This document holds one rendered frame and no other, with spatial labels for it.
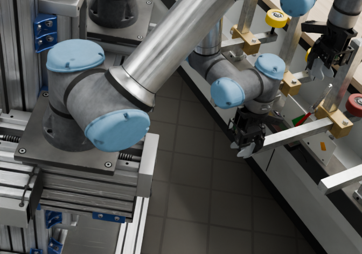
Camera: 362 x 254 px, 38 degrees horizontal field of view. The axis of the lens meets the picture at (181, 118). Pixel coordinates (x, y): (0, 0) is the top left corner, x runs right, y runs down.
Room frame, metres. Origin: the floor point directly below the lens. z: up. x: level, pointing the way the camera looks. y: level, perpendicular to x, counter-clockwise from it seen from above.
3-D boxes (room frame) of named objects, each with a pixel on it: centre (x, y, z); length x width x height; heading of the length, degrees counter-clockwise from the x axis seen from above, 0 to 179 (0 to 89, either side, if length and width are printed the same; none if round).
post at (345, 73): (1.31, -0.46, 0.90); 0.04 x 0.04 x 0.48; 36
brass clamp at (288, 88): (1.49, -0.33, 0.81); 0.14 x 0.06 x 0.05; 36
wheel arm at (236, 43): (1.63, -0.12, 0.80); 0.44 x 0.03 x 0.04; 126
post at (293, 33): (1.51, -0.31, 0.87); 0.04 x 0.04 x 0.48; 36
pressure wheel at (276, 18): (1.74, -0.28, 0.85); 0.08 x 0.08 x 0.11
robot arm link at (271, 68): (1.06, -0.19, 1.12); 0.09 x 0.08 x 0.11; 133
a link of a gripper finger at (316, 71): (1.22, -0.36, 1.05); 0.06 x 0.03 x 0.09; 36
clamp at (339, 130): (1.29, -0.48, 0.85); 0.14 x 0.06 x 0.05; 36
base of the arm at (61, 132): (0.84, 0.24, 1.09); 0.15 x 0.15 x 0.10
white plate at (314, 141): (1.32, -0.42, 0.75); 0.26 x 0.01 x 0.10; 36
